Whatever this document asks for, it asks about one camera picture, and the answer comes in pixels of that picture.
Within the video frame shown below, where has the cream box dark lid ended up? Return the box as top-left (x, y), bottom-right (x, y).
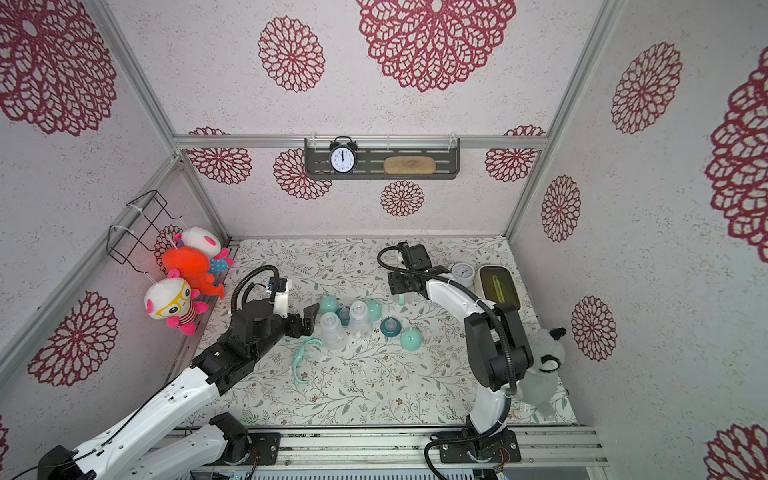
top-left (474, 265), bottom-right (521, 310)

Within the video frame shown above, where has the mint bottle cap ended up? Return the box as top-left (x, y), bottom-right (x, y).
top-left (365, 299), bottom-right (383, 322)
top-left (400, 327), bottom-right (423, 352)
top-left (318, 295), bottom-right (340, 315)

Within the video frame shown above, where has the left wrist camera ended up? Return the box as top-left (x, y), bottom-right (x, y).
top-left (269, 277), bottom-right (292, 318)

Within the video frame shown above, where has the black wire basket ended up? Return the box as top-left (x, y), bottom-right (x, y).
top-left (105, 189), bottom-right (181, 274)

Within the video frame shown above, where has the orange plush toy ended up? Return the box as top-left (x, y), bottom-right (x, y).
top-left (161, 247), bottom-right (225, 299)

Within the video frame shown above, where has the grey white plush toy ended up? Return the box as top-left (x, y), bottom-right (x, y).
top-left (516, 327), bottom-right (567, 420)

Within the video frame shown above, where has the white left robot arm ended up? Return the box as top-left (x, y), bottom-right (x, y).
top-left (37, 300), bottom-right (319, 479)

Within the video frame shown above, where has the white plush red striped outfit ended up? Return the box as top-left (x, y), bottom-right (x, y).
top-left (143, 269), bottom-right (209, 336)

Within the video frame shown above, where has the white plush blue polka-dot outfit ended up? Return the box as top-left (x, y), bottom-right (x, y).
top-left (172, 227), bottom-right (234, 275)

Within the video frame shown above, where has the teal nipple collar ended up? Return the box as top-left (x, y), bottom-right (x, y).
top-left (380, 317), bottom-right (402, 338)
top-left (337, 307), bottom-right (350, 326)

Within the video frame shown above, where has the white small alarm clock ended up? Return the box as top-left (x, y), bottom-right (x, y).
top-left (450, 262), bottom-right (476, 288)

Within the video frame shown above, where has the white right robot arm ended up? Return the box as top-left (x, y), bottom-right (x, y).
top-left (285, 240), bottom-right (532, 430)

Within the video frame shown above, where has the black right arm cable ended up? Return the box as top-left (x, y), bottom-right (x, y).
top-left (376, 244), bottom-right (520, 397)

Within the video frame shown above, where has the grey wall shelf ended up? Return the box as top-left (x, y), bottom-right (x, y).
top-left (304, 137), bottom-right (461, 181)

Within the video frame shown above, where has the black alarm clock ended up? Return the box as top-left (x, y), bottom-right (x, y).
top-left (329, 135), bottom-right (358, 174)

